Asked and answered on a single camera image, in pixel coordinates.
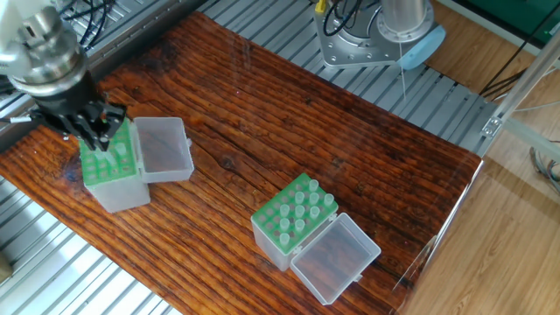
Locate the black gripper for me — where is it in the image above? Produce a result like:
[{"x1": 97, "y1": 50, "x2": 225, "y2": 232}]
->
[{"x1": 31, "y1": 80, "x2": 129, "y2": 153}]

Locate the clear tip box with tips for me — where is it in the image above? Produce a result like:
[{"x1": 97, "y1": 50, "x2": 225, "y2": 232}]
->
[{"x1": 79, "y1": 116, "x2": 195, "y2": 214}]

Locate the clear tip box green rack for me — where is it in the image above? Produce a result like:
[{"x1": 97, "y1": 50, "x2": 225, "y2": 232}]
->
[{"x1": 251, "y1": 172, "x2": 383, "y2": 305}]

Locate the silver robot mounting plate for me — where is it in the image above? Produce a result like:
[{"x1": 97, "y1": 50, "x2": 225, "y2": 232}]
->
[{"x1": 315, "y1": 9, "x2": 409, "y2": 69}]

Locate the glossy brown wooden board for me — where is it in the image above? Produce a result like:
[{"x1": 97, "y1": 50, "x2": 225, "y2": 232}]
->
[{"x1": 0, "y1": 9, "x2": 485, "y2": 315}]

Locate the black cable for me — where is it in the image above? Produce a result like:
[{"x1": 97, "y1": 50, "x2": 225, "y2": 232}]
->
[{"x1": 61, "y1": 0, "x2": 119, "y2": 45}]

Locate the white cable tie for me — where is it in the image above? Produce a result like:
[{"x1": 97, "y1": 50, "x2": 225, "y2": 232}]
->
[{"x1": 398, "y1": 39, "x2": 410, "y2": 106}]

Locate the aluminium frame post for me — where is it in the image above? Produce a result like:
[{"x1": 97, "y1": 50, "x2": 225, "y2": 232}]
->
[{"x1": 479, "y1": 44, "x2": 560, "y2": 160}]

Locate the grey cable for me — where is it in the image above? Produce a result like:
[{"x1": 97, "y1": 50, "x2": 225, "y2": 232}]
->
[{"x1": 528, "y1": 144, "x2": 560, "y2": 190}]

